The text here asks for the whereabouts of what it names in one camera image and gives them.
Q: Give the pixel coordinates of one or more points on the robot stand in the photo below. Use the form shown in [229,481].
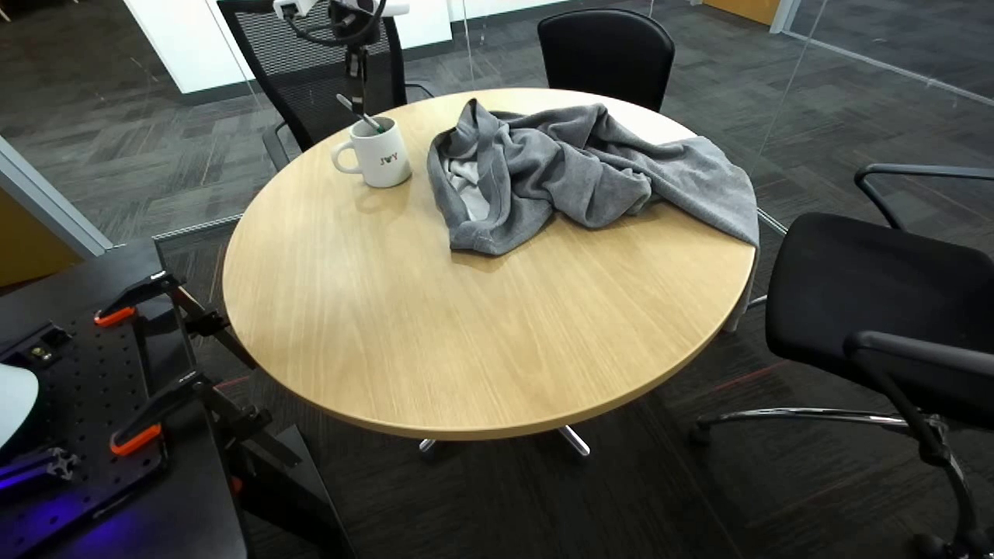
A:
[93,388]

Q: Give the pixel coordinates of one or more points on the black clamp with orange trigger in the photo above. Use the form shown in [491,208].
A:
[167,400]
[140,296]

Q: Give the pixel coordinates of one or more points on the black padded chair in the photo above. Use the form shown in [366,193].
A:
[606,54]

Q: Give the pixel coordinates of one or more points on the black mesh office chair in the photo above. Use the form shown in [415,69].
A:
[311,85]

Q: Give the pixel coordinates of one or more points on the grey sweatshirt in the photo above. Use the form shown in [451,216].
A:
[559,167]

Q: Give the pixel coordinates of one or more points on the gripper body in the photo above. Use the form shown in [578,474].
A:
[356,19]

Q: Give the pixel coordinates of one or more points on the black office chair with armrests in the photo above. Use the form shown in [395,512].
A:
[854,295]

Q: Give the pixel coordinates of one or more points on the grey marker with green tip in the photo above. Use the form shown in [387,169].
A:
[347,103]

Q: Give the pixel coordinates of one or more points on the white mug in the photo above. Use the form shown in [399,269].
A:
[382,159]

